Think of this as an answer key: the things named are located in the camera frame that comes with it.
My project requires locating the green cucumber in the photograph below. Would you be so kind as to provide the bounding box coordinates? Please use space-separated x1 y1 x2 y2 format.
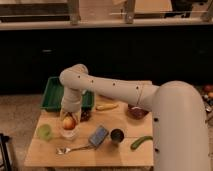
130 136 153 150

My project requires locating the dark small object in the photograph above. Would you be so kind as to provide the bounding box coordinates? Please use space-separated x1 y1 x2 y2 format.
80 109 91 122

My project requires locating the wooden table board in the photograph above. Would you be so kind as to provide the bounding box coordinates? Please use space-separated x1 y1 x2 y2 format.
24 94 153 167

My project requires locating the green paper cup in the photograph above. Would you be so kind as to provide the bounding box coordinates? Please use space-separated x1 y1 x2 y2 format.
36 124 52 141

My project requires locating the black stand at left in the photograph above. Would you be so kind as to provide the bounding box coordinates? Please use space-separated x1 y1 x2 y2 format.
0 133 12 171

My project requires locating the silver spoon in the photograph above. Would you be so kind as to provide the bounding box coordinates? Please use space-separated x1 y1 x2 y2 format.
56 144 93 155

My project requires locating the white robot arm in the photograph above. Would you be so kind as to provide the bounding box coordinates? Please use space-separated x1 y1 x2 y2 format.
59 64 211 171

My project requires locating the green plastic tray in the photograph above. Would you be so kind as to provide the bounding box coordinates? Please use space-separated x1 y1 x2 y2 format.
41 77 94 112

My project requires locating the yellow banana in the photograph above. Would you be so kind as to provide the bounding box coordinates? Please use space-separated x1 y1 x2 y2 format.
96 103 118 111

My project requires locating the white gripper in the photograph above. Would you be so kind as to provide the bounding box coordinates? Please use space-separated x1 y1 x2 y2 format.
60 87 82 129

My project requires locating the blue sponge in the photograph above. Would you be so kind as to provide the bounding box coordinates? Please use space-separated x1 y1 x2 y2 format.
88 125 109 148

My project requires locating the red yellow apple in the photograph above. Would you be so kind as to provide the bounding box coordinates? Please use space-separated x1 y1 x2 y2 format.
62 117 76 130

